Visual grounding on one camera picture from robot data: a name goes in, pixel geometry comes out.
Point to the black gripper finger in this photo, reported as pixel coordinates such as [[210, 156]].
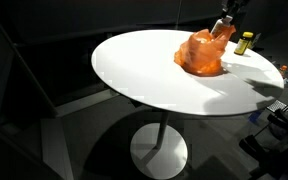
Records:
[[234, 16], [224, 12]]

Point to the orange plastic bag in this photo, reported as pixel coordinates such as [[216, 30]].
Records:
[[201, 53]]

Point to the white round pedestal table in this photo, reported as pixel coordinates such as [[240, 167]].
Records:
[[140, 66]]

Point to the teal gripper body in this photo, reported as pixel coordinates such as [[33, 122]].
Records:
[[233, 5]]

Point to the yellow-capped amber pill bottle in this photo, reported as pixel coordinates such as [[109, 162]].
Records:
[[243, 43]]

